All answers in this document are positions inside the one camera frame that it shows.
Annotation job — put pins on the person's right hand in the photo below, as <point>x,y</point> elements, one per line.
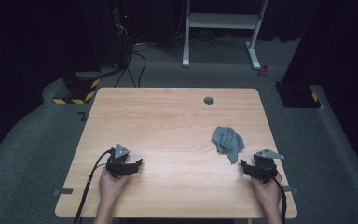
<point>268,194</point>

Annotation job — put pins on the person's left hand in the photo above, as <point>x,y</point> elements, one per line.
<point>110,188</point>

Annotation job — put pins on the grey cloth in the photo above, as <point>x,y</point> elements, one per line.
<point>228,142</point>

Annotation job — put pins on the grey tape strip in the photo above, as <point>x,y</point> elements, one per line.
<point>63,191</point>
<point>290,189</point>

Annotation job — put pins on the black yellow striped stand base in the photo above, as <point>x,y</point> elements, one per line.
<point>79,88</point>

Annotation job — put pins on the white metal stand frame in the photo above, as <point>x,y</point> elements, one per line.
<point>220,21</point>

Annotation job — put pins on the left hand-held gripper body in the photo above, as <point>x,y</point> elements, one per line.
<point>117,163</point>

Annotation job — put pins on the dark equipment rack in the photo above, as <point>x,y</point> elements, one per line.
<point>121,31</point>

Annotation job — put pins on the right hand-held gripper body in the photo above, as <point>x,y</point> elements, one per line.
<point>265,168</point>

